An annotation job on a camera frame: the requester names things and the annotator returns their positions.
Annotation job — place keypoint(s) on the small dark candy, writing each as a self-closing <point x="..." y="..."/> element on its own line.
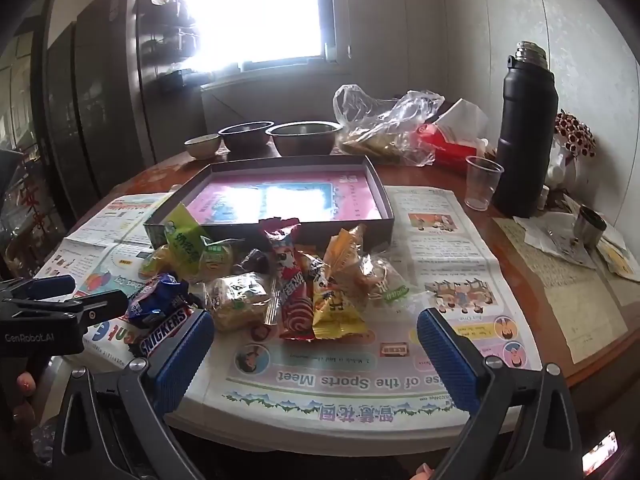
<point x="255" y="261"/>

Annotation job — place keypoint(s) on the children cartoon newspaper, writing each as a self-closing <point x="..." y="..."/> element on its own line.
<point x="440" y="240"/>

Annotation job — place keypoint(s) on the beige paper sheet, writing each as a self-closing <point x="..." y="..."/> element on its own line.
<point x="575" y="295"/>

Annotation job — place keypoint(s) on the clear rice cracker packet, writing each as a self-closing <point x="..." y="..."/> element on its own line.
<point x="237" y="300"/>

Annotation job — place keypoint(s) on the clear pastry packet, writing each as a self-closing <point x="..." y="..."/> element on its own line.
<point x="385" y="280"/>

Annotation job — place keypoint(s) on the red header newspaper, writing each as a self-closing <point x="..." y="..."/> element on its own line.
<point x="90" y="225"/>

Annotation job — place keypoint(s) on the yellow paper packet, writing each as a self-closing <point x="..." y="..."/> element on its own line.
<point x="617" y="255"/>

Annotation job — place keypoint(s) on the yellow cake packet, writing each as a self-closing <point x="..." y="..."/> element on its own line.
<point x="152" y="262"/>

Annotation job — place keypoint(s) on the dark grey refrigerator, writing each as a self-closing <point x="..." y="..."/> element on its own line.
<point x="100" y="85"/>

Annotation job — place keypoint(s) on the brown chocolate bar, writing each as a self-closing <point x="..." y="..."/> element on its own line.
<point x="160" y="332"/>

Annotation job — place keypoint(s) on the steel flask cap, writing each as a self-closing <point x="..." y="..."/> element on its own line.
<point x="589" y="225"/>

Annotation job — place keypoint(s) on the grey cardboard box tray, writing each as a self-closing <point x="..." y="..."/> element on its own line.
<point x="280" y="161"/>

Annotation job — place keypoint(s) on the small ceramic bowl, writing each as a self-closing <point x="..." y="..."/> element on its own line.
<point x="202" y="145"/>

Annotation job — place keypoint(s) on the clear plastic cup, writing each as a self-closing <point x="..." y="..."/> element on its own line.
<point x="482" y="182"/>

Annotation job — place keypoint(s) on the person's right hand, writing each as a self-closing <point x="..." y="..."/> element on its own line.
<point x="424" y="472"/>

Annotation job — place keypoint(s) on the red berry bouquet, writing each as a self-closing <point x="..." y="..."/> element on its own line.
<point x="575" y="132"/>

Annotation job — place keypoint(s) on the person's left hand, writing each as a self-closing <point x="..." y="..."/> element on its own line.
<point x="22" y="385"/>

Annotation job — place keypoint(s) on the red tissue box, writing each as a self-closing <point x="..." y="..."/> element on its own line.
<point x="450" y="147"/>

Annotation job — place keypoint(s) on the bright window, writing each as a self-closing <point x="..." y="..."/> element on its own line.
<point x="255" y="10"/>

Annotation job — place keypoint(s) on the red swirl candy packet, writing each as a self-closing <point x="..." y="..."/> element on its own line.
<point x="290" y="290"/>

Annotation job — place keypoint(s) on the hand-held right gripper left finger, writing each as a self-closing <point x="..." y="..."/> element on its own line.
<point x="182" y="355"/>

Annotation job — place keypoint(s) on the green snack packet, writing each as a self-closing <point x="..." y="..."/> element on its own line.
<point x="182" y="240"/>

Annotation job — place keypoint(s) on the green label cake packet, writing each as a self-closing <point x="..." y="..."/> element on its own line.
<point x="217" y="258"/>

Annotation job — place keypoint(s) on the clear plastic food bag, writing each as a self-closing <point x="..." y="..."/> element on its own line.
<point x="385" y="125"/>

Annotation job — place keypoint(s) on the blue cookie packet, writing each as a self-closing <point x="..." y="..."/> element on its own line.
<point x="155" y="300"/>

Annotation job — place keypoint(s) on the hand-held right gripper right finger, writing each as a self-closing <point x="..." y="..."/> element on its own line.
<point x="445" y="355"/>

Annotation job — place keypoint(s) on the crumpled white paper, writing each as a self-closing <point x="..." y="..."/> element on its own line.
<point x="545" y="237"/>

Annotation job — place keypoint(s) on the orange snack packet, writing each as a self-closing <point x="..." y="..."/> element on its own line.
<point x="345" y="250"/>

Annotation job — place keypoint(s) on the black thermos flask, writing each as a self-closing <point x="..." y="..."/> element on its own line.
<point x="525" y="135"/>

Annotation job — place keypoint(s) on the yellow cartoon snack packet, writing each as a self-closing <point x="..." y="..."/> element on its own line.
<point x="335" y="310"/>

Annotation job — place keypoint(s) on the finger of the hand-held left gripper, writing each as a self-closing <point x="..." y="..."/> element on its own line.
<point x="45" y="287"/>
<point x="95" y="307"/>

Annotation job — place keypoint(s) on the steel bowl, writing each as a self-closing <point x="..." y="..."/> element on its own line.
<point x="302" y="141"/>
<point x="245" y="137"/>

